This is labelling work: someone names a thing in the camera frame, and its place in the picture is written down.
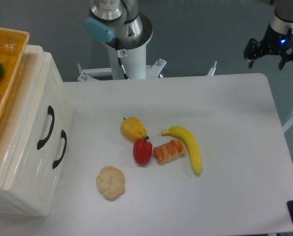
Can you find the red bell pepper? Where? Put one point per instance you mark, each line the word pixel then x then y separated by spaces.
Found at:
pixel 142 151

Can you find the orange croissant bread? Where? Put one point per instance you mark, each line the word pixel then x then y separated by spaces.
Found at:
pixel 169 151

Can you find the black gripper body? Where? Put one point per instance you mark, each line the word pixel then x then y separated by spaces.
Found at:
pixel 274 42

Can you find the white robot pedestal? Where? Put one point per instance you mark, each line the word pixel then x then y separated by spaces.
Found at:
pixel 131 50

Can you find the black bottom drawer handle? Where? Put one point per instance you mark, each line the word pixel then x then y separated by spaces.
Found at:
pixel 61 150

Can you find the yellow bell pepper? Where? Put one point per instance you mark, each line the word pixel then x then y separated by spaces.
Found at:
pixel 133 129

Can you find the yellow woven basket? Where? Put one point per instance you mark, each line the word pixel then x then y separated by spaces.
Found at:
pixel 12 46

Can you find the black drawer handle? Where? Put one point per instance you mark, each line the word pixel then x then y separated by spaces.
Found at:
pixel 61 150
pixel 48 128

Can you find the white drawer cabinet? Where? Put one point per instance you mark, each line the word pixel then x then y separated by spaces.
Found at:
pixel 26 203

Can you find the black top drawer handle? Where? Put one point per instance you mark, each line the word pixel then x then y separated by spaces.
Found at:
pixel 48 128

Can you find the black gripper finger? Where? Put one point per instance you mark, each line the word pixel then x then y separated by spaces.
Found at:
pixel 251 52
pixel 285 57

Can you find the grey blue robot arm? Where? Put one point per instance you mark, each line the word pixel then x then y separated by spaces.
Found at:
pixel 119 25

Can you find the round beige bread roll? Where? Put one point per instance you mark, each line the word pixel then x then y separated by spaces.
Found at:
pixel 110 182

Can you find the yellow banana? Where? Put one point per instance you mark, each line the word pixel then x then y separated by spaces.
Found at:
pixel 189 140

